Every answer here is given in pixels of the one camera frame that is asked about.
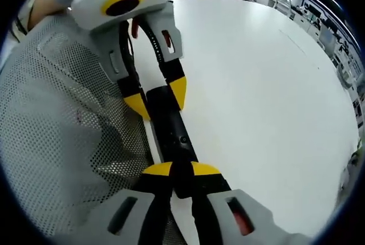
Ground green potted plant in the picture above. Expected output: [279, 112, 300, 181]
[349, 139, 364, 172]

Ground black remote control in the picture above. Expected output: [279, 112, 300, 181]
[145, 85, 232, 199]

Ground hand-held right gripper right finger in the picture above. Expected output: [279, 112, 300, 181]
[190, 161, 313, 245]

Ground white display shelving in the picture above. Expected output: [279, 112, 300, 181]
[296, 0, 365, 92]

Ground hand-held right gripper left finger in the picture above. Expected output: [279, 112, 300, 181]
[52, 161, 174, 245]

